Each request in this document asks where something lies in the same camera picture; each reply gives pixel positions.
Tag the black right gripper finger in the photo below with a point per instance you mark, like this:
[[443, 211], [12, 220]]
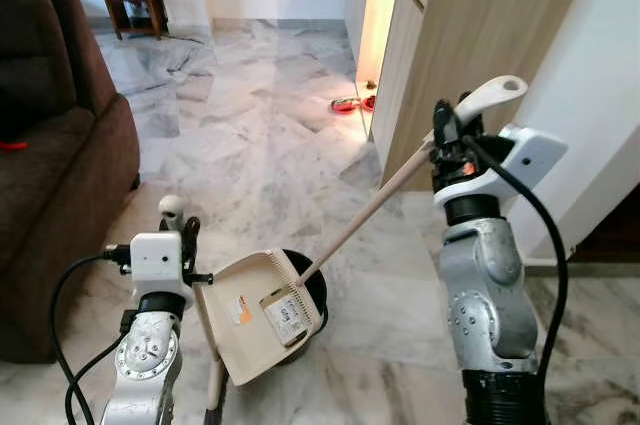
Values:
[[446, 123], [465, 107]]

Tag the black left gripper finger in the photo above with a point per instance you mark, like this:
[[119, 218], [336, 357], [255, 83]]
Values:
[[189, 237]]

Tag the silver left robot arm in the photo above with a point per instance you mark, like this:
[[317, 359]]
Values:
[[148, 365]]

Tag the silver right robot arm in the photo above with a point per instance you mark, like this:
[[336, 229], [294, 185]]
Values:
[[490, 285]]

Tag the red pet bowl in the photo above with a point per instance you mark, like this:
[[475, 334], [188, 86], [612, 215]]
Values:
[[368, 103], [346, 105]]

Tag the light wood cabinet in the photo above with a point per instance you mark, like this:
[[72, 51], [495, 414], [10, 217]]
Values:
[[480, 25]]

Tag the black plastic bucket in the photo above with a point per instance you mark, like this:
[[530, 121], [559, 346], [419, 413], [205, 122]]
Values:
[[312, 280]]

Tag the dark brown fabric sofa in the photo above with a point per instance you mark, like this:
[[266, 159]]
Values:
[[60, 205]]

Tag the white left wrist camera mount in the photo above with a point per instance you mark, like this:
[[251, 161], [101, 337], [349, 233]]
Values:
[[158, 260]]

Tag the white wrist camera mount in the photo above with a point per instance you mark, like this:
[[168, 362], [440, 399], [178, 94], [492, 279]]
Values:
[[530, 155], [158, 260]]

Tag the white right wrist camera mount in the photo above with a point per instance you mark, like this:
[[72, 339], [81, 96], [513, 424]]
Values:
[[530, 155]]

